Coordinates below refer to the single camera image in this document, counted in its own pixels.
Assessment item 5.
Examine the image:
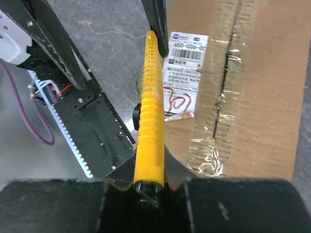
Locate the brown cardboard express box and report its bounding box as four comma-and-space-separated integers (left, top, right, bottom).
165, 0, 311, 180

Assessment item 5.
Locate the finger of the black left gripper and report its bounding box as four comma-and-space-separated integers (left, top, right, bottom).
21, 0, 86, 90
141, 0, 169, 58

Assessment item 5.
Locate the yellow utility knife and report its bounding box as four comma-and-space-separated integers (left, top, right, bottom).
133, 31, 165, 201

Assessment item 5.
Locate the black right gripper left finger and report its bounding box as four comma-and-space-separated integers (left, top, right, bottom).
0, 155, 135, 233

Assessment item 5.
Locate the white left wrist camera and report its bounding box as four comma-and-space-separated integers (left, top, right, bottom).
0, 11, 33, 65

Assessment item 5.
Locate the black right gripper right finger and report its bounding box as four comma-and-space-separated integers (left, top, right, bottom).
163, 150, 311, 233

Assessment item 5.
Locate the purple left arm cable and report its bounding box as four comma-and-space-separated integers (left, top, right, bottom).
0, 59, 55, 146

